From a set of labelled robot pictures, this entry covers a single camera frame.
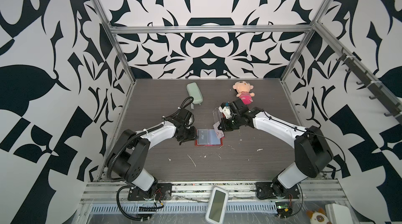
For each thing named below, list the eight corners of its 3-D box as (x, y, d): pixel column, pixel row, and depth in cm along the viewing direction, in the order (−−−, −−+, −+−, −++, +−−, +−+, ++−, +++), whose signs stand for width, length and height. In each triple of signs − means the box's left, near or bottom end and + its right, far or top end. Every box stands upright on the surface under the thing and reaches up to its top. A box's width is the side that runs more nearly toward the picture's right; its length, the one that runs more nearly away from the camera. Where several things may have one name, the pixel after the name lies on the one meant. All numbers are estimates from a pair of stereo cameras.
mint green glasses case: (193, 105, 107) (193, 102, 105) (185, 86, 118) (184, 83, 115) (205, 101, 109) (205, 98, 107) (195, 83, 120) (195, 80, 117)
